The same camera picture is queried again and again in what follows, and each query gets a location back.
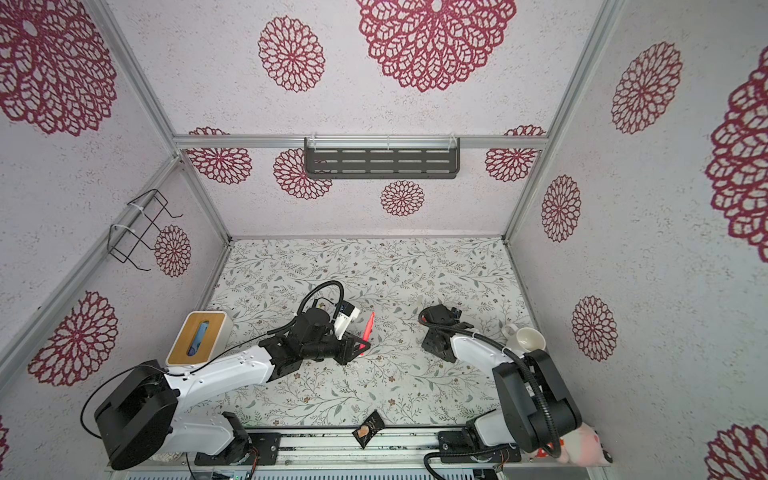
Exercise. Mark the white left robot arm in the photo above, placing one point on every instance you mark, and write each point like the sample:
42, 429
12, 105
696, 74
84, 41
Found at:
147, 414

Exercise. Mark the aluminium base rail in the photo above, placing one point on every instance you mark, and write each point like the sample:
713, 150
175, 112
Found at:
325, 449

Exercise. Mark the white wooden tissue box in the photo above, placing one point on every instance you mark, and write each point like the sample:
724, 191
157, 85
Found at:
203, 335

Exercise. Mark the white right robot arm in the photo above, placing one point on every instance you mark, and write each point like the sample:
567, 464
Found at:
535, 409

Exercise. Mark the pink plush toy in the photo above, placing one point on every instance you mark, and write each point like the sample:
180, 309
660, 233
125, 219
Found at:
583, 447

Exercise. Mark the dark metal wall shelf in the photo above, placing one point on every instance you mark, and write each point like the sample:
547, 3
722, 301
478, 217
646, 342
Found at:
382, 159

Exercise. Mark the black snack packet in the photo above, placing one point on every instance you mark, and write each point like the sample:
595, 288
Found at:
370, 427

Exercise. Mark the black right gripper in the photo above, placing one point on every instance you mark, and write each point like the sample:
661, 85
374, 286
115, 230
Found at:
427, 342

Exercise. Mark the white ceramic mug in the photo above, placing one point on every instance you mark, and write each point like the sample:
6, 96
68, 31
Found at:
522, 340

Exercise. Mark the pink highlighter pen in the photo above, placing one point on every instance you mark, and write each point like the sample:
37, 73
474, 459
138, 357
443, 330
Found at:
367, 334

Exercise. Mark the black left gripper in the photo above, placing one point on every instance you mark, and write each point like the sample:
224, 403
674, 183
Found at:
348, 348

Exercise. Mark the black wire wall rack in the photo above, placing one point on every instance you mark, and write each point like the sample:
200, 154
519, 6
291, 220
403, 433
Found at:
124, 239

